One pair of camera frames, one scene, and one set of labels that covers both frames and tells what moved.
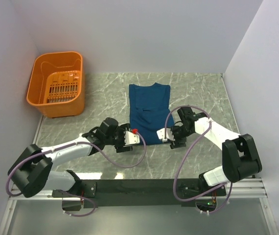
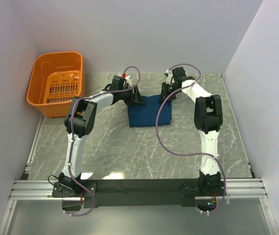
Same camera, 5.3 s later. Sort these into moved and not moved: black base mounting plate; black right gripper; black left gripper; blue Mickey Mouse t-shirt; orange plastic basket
Moved: blue Mickey Mouse t-shirt; black right gripper; black left gripper
Not moved: orange plastic basket; black base mounting plate
